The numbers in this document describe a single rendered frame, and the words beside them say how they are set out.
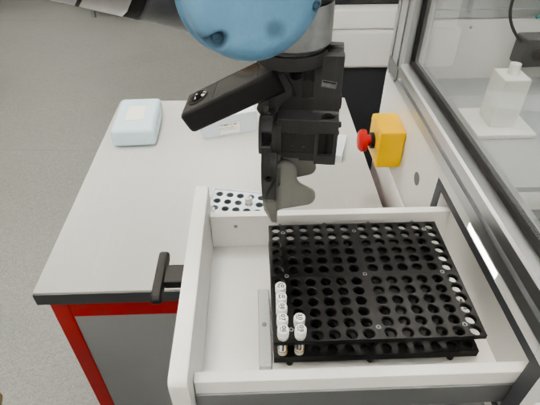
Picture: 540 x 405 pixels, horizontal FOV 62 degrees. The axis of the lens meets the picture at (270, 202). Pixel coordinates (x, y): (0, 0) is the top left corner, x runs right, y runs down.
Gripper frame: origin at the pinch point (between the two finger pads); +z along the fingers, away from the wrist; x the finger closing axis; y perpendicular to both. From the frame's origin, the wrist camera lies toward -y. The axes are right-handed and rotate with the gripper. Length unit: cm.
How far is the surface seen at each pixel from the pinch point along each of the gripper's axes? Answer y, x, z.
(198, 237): -8.2, -5.1, 1.8
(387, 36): 24, 76, 6
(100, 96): -124, 205, 95
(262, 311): -0.1, -9.2, 9.8
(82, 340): -32.7, -1.2, 32.8
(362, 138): 13.8, 25.6, 5.9
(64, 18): -210, 344, 95
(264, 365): 0.9, -16.3, 9.8
